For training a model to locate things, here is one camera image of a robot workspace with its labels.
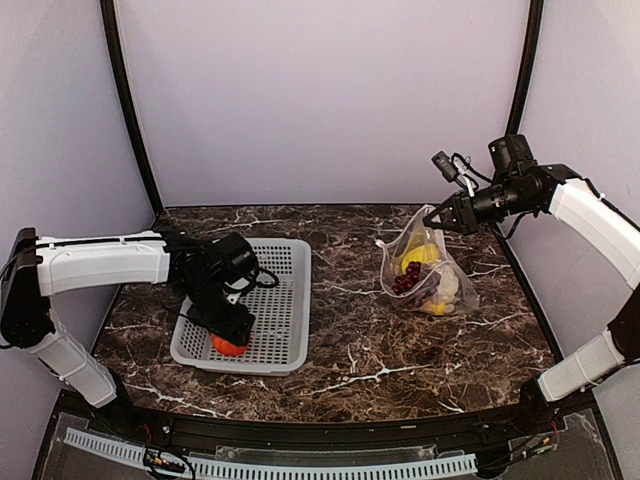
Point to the right black frame post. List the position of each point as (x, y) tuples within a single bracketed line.
[(526, 66)]

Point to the yellow squash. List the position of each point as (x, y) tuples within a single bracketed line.
[(438, 305), (421, 247)]

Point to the black curved front rail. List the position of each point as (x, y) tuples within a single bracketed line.
[(486, 430)]

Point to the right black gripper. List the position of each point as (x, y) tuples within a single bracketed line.
[(464, 212)]

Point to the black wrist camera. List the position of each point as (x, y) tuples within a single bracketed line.
[(237, 257), (509, 155)]

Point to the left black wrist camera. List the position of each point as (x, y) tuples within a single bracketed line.
[(237, 257)]

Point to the left black frame post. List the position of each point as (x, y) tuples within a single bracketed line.
[(128, 109)]

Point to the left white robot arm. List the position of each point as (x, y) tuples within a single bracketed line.
[(213, 275)]

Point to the dark red grape bunch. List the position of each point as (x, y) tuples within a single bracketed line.
[(408, 279)]

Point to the clear zip top bag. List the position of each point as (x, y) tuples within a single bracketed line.
[(412, 301)]

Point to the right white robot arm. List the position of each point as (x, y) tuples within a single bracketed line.
[(560, 192)]

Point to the white perforated plastic basket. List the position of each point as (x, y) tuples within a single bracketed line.
[(280, 335)]

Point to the white slotted cable duct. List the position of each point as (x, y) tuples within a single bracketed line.
[(246, 463)]

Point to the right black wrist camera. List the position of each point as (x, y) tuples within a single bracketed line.
[(509, 155)]

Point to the black frame post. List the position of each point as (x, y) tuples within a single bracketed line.
[(128, 109), (526, 66)]

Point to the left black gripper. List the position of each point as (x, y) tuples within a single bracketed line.
[(232, 329)]

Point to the white cauliflower with leaves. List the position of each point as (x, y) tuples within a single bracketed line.
[(448, 287)]

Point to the small orange pumpkin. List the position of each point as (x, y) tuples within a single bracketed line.
[(226, 348)]

